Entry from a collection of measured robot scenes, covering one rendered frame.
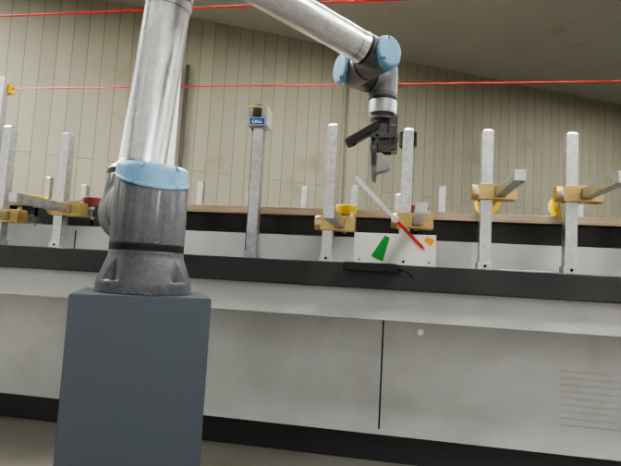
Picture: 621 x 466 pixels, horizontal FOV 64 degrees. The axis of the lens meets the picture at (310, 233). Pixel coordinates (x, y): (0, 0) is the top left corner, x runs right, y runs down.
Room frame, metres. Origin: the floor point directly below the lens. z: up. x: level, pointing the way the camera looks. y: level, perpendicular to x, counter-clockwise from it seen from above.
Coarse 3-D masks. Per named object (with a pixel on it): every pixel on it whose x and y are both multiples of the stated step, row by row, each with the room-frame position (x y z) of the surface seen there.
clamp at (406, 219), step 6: (402, 216) 1.60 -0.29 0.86; (408, 216) 1.59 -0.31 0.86; (426, 216) 1.58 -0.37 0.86; (432, 216) 1.58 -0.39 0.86; (402, 222) 1.60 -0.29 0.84; (408, 222) 1.59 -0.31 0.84; (426, 222) 1.58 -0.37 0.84; (432, 222) 1.58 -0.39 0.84; (414, 228) 1.61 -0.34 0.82; (420, 228) 1.60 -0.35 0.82; (426, 228) 1.59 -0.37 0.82; (432, 228) 1.58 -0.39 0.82
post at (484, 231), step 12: (492, 132) 1.56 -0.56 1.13; (492, 144) 1.56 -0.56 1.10; (492, 156) 1.56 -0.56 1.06; (480, 168) 1.59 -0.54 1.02; (492, 168) 1.56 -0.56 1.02; (480, 180) 1.59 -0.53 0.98; (492, 180) 1.56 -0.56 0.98; (480, 204) 1.57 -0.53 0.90; (492, 204) 1.56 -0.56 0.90; (480, 216) 1.57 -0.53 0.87; (480, 228) 1.56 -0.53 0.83; (480, 240) 1.56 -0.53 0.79; (480, 252) 1.56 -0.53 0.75
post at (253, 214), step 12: (252, 132) 1.71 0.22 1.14; (264, 132) 1.71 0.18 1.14; (252, 144) 1.70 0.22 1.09; (264, 144) 1.72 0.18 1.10; (252, 156) 1.70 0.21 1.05; (252, 168) 1.70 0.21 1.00; (252, 180) 1.70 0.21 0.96; (252, 192) 1.69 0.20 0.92; (252, 204) 1.69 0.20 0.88; (252, 216) 1.69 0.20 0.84; (252, 228) 1.69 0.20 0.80; (252, 240) 1.69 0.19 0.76; (252, 252) 1.69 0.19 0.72
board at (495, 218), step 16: (96, 208) 2.02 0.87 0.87; (192, 208) 1.93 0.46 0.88; (208, 208) 1.92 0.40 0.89; (224, 208) 1.91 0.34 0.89; (240, 208) 1.90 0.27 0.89; (272, 208) 1.88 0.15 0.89; (288, 208) 1.86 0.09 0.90; (304, 208) 1.85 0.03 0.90; (320, 208) 1.84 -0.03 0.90; (544, 224) 1.72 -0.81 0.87; (560, 224) 1.70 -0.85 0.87; (592, 224) 1.68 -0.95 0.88; (608, 224) 1.67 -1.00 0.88
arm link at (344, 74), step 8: (344, 56) 1.44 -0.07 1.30; (336, 64) 1.48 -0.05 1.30; (344, 64) 1.44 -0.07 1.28; (352, 64) 1.42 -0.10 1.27; (336, 72) 1.48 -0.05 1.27; (344, 72) 1.44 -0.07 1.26; (352, 72) 1.43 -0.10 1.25; (336, 80) 1.48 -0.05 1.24; (344, 80) 1.46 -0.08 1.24; (352, 80) 1.46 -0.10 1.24; (360, 80) 1.45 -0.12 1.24; (368, 80) 1.45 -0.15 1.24; (376, 80) 1.50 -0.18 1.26; (352, 88) 1.52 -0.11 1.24; (360, 88) 1.51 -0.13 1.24; (368, 88) 1.51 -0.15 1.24
